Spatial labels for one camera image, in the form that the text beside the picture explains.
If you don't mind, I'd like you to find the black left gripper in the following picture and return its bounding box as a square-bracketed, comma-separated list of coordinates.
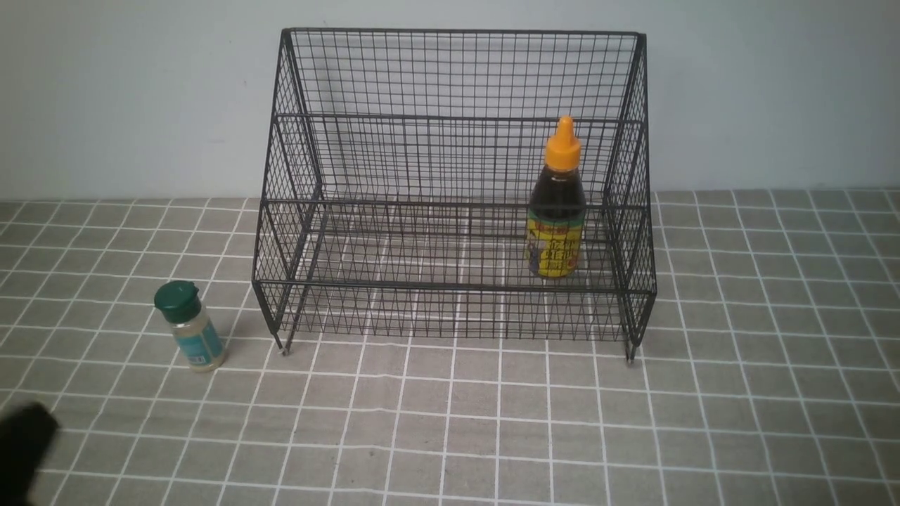
[1, 403, 60, 505]

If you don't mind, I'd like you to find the green cap seasoning bottle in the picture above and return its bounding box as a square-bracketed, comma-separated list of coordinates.
[153, 280, 225, 372]

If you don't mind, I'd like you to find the orange cap sauce bottle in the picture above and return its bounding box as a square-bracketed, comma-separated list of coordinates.
[526, 116, 587, 278]

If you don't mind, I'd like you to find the grey checked tablecloth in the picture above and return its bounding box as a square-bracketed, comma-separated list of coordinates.
[2, 188, 898, 505]

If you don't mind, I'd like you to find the black wire mesh shelf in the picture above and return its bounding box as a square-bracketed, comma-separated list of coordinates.
[251, 27, 657, 360]

